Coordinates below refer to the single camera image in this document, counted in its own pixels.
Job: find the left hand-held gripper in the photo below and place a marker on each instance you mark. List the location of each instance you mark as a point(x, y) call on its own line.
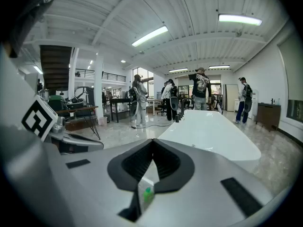
point(38, 119)

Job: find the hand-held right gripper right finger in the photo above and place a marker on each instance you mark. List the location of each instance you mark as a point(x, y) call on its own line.
point(182, 171)

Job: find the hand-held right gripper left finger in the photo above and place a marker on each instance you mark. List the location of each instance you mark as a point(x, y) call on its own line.
point(118, 171)

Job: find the green plastic squeeze bottle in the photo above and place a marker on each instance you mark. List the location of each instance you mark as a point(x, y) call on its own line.
point(148, 194)

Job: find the green bag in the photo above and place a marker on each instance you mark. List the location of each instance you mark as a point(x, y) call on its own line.
point(56, 102)

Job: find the person's white shirt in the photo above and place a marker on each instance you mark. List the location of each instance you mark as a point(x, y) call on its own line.
point(14, 86)

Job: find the white bathtub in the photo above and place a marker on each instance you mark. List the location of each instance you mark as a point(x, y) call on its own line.
point(208, 133)

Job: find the long ceiling light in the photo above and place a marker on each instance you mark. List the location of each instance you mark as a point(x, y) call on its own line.
point(38, 69)
point(240, 19)
point(219, 67)
point(178, 70)
point(150, 35)

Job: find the pink waste bin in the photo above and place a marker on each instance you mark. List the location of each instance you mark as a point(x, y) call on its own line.
point(102, 121)

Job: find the black bathtub faucet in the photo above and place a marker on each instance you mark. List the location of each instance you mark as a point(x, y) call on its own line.
point(179, 116)

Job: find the dark wooden staircase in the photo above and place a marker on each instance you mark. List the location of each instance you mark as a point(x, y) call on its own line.
point(55, 65)

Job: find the black office chair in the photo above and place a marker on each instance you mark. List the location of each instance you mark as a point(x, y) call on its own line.
point(162, 107)

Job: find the white pillar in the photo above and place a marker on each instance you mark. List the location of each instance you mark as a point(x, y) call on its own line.
point(99, 86)

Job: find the dark wooden table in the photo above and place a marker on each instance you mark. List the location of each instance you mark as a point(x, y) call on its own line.
point(119, 101)

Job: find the white table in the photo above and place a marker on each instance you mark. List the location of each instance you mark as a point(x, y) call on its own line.
point(154, 100)

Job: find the black balcony railing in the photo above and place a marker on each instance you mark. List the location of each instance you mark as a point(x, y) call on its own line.
point(113, 75)

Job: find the white leaning board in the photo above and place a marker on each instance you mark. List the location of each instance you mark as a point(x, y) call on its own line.
point(231, 97)

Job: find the white water dispenser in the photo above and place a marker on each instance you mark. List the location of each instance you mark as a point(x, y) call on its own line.
point(255, 103)

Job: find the brown wooden cabinet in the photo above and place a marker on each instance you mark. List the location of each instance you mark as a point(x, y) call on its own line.
point(268, 115)

